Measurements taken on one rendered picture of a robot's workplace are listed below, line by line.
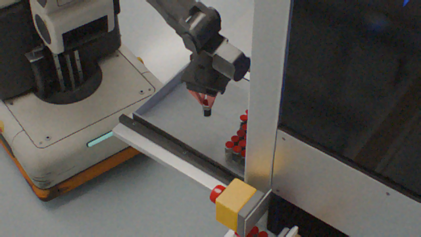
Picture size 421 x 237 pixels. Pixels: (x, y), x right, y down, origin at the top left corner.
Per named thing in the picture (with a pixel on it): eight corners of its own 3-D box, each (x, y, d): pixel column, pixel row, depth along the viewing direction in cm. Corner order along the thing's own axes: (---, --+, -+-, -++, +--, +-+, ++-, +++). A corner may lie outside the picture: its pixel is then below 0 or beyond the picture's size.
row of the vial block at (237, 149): (279, 121, 163) (281, 108, 159) (237, 166, 153) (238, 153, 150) (272, 117, 164) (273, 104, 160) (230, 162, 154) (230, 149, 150)
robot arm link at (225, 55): (206, 2, 134) (179, 31, 131) (250, 27, 129) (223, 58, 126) (216, 37, 144) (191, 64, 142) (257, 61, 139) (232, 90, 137)
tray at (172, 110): (305, 120, 163) (306, 111, 160) (245, 188, 149) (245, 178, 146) (197, 65, 177) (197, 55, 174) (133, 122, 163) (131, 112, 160)
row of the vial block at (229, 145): (272, 117, 164) (273, 104, 160) (230, 161, 154) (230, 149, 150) (265, 113, 164) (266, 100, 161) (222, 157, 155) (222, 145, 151)
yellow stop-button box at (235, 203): (263, 214, 135) (265, 193, 129) (243, 238, 131) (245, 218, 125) (233, 196, 138) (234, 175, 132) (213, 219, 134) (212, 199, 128)
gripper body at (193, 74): (222, 97, 144) (223, 73, 138) (179, 84, 146) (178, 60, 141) (233, 77, 148) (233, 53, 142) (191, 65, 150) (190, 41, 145)
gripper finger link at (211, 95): (214, 119, 150) (214, 91, 143) (186, 110, 152) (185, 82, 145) (225, 99, 154) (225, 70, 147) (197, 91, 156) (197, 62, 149)
